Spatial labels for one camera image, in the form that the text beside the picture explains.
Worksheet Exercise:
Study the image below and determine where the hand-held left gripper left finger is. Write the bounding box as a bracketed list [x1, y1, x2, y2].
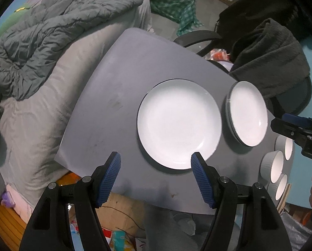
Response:
[19, 152, 122, 251]

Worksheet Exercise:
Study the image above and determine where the cardboard box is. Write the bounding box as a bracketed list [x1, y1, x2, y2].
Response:
[93, 192, 147, 238]

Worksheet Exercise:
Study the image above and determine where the bed with light grey sheet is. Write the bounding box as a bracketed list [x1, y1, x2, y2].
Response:
[0, 0, 152, 216]

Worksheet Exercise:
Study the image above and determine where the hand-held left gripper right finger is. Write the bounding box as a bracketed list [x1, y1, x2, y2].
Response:
[191, 152, 292, 251]

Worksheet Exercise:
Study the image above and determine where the black mesh office chair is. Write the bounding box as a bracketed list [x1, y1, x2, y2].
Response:
[173, 18, 312, 118]

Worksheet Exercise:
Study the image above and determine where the wooden strip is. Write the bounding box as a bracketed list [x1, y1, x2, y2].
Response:
[276, 183, 293, 212]

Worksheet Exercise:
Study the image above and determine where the dark grey fleece garment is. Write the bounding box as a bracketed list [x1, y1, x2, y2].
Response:
[230, 18, 310, 100]

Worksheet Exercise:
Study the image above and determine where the pink cloth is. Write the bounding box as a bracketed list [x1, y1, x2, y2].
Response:
[6, 186, 32, 217]

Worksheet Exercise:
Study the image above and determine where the white ribbed ramekin bowl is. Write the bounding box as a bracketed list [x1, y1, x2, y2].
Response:
[275, 135, 295, 161]
[267, 174, 288, 201]
[260, 150, 284, 183]

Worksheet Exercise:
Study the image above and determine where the black jacket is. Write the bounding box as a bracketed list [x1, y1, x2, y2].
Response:
[215, 0, 312, 55]

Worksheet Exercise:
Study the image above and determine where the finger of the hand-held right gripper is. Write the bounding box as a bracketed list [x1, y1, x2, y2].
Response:
[281, 113, 312, 130]
[270, 118, 312, 143]

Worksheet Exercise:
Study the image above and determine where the deep white plate dark rim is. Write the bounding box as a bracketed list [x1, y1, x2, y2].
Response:
[228, 81, 269, 147]
[225, 84, 246, 145]

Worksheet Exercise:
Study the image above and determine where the red snack packet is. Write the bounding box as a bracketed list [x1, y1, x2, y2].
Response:
[205, 48, 233, 62]

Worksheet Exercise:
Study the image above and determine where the grey quilt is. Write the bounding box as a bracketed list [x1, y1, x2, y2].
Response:
[0, 0, 144, 202]

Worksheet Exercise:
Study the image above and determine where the clear plastic bag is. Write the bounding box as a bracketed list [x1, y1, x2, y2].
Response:
[279, 209, 312, 251]

